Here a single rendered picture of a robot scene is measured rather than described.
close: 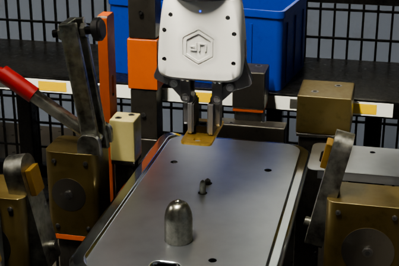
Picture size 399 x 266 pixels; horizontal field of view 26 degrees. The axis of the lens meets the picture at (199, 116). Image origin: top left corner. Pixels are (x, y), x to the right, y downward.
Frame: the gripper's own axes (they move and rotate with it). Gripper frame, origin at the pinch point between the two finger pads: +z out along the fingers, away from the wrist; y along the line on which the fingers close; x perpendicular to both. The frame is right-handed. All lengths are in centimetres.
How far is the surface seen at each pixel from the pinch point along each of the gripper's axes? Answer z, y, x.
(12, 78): -3.2, -24.4, -0.9
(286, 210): 10.7, 10.9, -2.1
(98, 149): 4.7, -12.6, -2.8
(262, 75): 2.8, 3.3, 26.6
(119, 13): -2.7, -22.4, 37.3
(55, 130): 41, -57, 90
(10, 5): 35, -114, 191
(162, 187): 10.5, -5.2, 0.3
